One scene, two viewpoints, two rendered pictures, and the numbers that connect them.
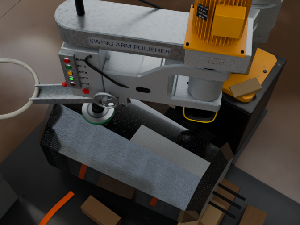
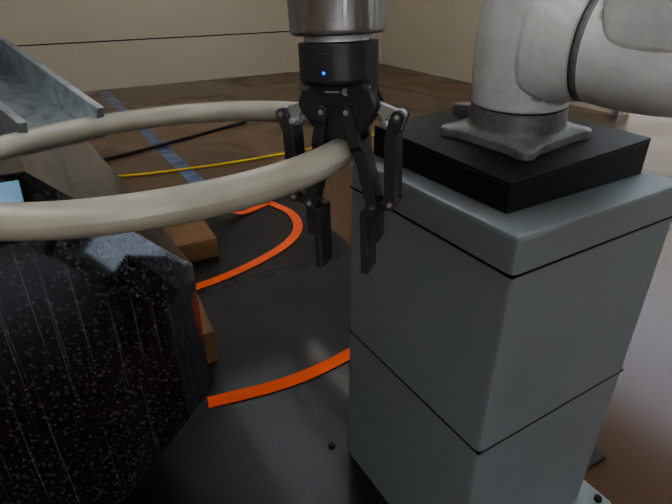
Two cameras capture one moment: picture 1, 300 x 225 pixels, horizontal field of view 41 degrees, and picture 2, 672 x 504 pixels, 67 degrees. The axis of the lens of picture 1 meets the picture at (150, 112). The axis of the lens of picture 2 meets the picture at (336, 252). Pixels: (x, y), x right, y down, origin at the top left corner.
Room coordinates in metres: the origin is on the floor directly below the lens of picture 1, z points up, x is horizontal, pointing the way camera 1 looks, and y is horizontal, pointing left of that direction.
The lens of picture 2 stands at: (1.99, 1.45, 1.09)
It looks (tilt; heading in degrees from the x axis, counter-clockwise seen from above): 28 degrees down; 208
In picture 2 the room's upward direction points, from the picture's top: straight up
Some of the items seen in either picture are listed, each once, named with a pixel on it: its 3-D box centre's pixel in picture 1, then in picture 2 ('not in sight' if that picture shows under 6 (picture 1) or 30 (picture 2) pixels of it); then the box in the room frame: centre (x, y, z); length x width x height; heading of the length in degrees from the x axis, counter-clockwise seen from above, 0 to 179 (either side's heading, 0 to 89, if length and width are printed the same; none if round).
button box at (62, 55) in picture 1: (70, 70); not in sight; (1.37, 0.43, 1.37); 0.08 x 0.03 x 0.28; 81
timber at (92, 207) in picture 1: (101, 214); (187, 325); (1.01, 0.36, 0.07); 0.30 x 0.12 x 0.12; 54
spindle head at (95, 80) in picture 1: (103, 64); not in sight; (1.46, 0.27, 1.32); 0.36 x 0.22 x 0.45; 81
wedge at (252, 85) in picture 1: (245, 87); not in sight; (1.70, -0.67, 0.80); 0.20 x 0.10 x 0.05; 108
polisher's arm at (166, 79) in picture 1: (157, 77); not in sight; (1.39, -0.04, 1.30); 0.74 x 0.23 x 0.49; 81
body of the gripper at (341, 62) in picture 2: not in sight; (339, 90); (1.54, 1.21, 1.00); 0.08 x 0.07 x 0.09; 97
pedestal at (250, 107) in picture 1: (225, 95); not in sight; (1.93, -0.62, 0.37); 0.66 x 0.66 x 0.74; 56
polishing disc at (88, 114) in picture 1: (97, 109); not in sight; (1.47, 0.34, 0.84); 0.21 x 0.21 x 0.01
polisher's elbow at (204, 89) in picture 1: (206, 77); not in sight; (1.36, -0.31, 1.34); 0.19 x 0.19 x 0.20
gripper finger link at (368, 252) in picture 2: not in sight; (368, 239); (1.54, 1.24, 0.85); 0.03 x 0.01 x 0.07; 6
